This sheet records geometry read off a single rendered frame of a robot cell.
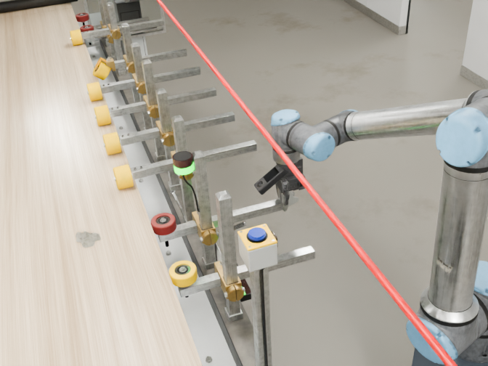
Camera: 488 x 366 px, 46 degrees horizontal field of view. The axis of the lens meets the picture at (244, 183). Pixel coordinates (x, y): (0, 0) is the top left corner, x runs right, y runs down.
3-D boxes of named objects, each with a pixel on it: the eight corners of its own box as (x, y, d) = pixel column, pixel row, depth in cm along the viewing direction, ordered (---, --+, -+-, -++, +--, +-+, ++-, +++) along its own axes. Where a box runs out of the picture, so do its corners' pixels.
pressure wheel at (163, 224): (176, 235, 198) (171, 208, 191) (181, 250, 191) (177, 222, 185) (152, 241, 196) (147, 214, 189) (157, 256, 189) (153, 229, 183)
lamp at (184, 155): (197, 205, 187) (189, 149, 175) (201, 216, 183) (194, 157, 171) (179, 210, 186) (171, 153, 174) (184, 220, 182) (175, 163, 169)
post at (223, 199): (237, 312, 182) (226, 187, 155) (241, 320, 179) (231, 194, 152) (226, 315, 181) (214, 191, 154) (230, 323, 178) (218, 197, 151)
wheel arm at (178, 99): (214, 93, 256) (213, 86, 254) (216, 96, 254) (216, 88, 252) (101, 116, 244) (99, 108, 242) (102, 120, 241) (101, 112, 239)
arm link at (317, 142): (341, 128, 174) (312, 114, 182) (314, 141, 168) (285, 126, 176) (340, 155, 179) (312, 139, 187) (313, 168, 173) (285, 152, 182)
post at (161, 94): (179, 191, 242) (164, 86, 215) (181, 196, 240) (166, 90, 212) (171, 193, 241) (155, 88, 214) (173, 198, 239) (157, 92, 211)
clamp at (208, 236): (207, 219, 200) (205, 208, 197) (218, 243, 189) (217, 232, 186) (191, 224, 199) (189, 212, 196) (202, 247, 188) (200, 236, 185)
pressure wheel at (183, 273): (181, 284, 178) (176, 255, 172) (204, 290, 176) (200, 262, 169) (168, 302, 172) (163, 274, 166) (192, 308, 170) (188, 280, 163)
